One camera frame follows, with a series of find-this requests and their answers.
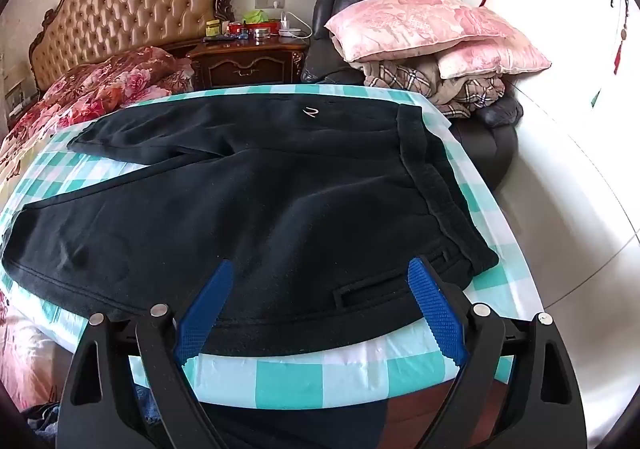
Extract red floral quilt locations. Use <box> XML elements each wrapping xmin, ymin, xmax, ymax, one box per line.
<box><xmin>0</xmin><ymin>45</ymin><xmax>196</xmax><ymax>170</ymax></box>

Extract white wardrobe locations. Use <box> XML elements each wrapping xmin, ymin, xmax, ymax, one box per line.
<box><xmin>451</xmin><ymin>0</ymin><xmax>640</xmax><ymax>140</ymax></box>

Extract plaid blanket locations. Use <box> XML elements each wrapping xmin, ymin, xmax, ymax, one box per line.
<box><xmin>362</xmin><ymin>56</ymin><xmax>507</xmax><ymax>119</ymax></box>

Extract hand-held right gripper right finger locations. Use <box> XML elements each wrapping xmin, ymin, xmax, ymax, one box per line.
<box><xmin>406</xmin><ymin>255</ymin><xmax>587</xmax><ymax>449</ymax></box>

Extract black pants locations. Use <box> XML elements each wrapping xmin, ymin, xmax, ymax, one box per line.
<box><xmin>0</xmin><ymin>93</ymin><xmax>501</xmax><ymax>360</ymax></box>

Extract pink floral bedsheet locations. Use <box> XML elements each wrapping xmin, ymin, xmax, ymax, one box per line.
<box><xmin>0</xmin><ymin>291</ymin><xmax>68</xmax><ymax>410</ymax></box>

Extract black leather armchair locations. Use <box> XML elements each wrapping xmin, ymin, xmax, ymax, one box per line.
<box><xmin>300</xmin><ymin>0</ymin><xmax>524</xmax><ymax>191</ymax></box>

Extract small pink floral pillow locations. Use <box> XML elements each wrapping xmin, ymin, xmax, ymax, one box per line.
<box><xmin>437</xmin><ymin>36</ymin><xmax>553</xmax><ymax>79</ymax></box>

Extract tufted leather headboard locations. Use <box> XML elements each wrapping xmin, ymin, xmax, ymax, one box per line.
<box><xmin>27</xmin><ymin>0</ymin><xmax>240</xmax><ymax>95</ymax></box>

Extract teal checked tablecloth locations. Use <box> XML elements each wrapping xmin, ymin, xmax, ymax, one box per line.
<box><xmin>0</xmin><ymin>83</ymin><xmax>538</xmax><ymax>405</ymax></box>

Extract large pink floral pillow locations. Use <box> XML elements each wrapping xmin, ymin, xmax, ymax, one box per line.
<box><xmin>325</xmin><ymin>0</ymin><xmax>524</xmax><ymax>64</ymax></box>

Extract dark wooden nightstand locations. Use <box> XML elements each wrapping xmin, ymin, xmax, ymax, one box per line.
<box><xmin>187</xmin><ymin>36</ymin><xmax>311</xmax><ymax>91</ymax></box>

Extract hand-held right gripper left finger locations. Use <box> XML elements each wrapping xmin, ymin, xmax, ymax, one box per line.
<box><xmin>55</xmin><ymin>259</ymin><xmax>236</xmax><ymax>449</ymax></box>

